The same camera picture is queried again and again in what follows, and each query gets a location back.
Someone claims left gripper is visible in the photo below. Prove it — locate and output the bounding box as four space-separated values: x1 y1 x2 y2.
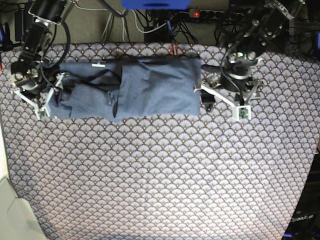
201 58 260 113

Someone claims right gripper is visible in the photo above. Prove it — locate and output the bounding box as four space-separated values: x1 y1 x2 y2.
7 61 59 97

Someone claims blue T-shirt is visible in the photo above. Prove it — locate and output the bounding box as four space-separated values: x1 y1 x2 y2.
48 58 201 122

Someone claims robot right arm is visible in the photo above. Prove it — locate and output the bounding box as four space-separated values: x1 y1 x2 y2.
8 0 75 99

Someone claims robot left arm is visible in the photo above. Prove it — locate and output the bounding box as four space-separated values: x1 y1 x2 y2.
197 0 299 119

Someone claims red table clamp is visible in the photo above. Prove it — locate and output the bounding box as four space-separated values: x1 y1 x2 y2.
169 44 179 58

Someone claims fan-patterned table cloth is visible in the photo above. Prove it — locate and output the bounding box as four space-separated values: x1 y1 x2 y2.
0 50 320 240

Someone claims black power strip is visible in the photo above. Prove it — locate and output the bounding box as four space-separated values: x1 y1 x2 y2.
188 9 245 22

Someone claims black OpenArm box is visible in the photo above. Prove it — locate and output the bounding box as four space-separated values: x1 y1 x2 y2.
282 153 320 240

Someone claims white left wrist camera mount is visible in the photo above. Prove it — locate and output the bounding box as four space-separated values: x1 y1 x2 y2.
193 79 262 122

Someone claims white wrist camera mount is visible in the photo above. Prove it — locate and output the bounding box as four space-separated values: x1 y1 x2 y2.
13 72 68 120
193 79 262 122

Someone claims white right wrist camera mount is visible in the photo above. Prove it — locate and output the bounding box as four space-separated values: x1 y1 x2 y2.
13 72 68 120

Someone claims white cable bundle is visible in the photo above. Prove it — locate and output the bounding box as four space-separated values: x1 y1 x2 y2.
74 4 168 43

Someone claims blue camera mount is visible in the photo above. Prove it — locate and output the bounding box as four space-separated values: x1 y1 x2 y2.
121 0 191 10

